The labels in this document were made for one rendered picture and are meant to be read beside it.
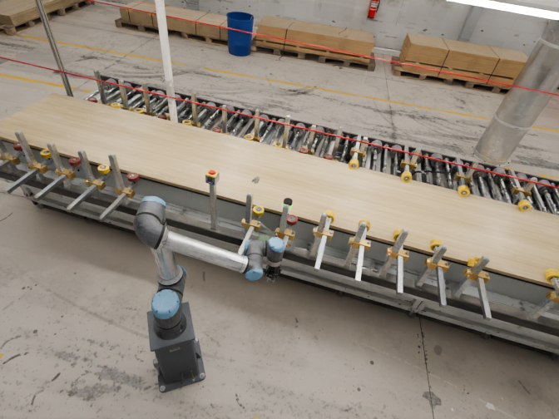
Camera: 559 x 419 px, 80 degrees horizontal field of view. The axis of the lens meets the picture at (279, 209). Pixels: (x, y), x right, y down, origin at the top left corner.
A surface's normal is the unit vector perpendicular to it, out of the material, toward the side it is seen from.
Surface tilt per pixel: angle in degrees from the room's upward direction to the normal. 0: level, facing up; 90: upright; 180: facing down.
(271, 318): 0
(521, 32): 90
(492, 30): 90
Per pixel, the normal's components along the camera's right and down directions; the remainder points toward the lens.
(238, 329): 0.11, -0.72
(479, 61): -0.17, 0.67
